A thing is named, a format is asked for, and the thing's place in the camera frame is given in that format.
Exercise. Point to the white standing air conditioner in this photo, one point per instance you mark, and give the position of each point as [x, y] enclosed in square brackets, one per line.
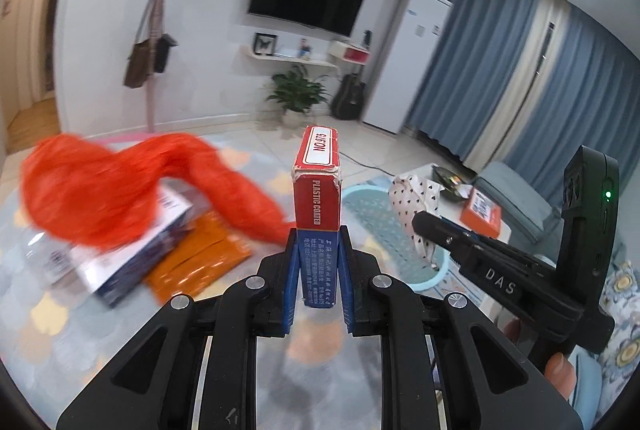
[405, 59]

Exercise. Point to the person's right hand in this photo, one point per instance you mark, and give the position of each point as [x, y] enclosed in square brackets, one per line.
[559, 377]

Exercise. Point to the wooden door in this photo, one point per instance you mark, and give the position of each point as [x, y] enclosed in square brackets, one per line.
[27, 39]

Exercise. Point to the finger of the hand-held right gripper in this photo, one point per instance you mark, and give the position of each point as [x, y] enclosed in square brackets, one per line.
[450, 240]
[515, 255]

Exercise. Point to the dark bowl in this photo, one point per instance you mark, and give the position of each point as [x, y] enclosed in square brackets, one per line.
[450, 182]

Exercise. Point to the black hanging bag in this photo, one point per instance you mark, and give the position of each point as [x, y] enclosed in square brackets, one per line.
[164, 54]

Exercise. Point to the pink white wall box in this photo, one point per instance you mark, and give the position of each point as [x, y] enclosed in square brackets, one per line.
[352, 54]

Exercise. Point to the red blue card box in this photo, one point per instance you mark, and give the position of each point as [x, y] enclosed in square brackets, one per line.
[317, 200]

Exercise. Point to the brown hanging bag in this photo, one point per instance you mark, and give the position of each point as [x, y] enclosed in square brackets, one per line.
[137, 69]

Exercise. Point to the pink coat rack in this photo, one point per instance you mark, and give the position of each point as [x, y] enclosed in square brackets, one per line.
[160, 34]

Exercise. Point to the orange foil packet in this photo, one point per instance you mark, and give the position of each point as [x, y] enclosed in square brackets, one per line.
[200, 260]

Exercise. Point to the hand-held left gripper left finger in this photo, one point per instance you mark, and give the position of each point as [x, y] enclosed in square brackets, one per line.
[292, 280]

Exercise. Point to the white polka dot bag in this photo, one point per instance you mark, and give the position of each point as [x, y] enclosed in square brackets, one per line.
[410, 197]

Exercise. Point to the turquoise plastic basket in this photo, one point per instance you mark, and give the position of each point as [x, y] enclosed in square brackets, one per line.
[362, 207]

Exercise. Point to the white coffee table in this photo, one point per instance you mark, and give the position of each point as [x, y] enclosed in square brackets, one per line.
[422, 170]

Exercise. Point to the orange tissue box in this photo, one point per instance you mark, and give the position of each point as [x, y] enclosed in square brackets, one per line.
[482, 210]

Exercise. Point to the black butterfly picture frame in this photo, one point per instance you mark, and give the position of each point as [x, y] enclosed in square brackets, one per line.
[264, 43]

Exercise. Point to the beige curtain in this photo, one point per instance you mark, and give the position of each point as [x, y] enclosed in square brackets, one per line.
[542, 79]

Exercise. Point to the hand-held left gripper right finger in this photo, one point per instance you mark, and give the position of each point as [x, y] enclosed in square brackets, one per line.
[347, 280]

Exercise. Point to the white blue milk carton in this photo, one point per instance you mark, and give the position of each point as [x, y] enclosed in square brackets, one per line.
[125, 270]

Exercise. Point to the black acoustic guitar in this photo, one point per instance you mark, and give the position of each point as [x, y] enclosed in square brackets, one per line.
[347, 102]

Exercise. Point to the blue grey sofa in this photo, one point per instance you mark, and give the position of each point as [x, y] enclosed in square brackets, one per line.
[520, 195]

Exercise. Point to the floral patterned cushion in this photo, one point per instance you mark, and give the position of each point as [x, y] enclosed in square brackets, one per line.
[622, 300]

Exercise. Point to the potted green plant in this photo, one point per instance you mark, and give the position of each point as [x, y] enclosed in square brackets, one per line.
[295, 92]

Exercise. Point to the low white wall shelf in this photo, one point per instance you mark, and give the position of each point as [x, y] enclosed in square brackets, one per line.
[285, 58]

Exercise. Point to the blue curtain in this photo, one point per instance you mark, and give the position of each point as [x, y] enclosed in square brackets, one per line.
[600, 99]
[475, 59]

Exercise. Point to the orange plastic bag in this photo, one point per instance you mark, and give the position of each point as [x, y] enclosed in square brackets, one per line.
[100, 190]

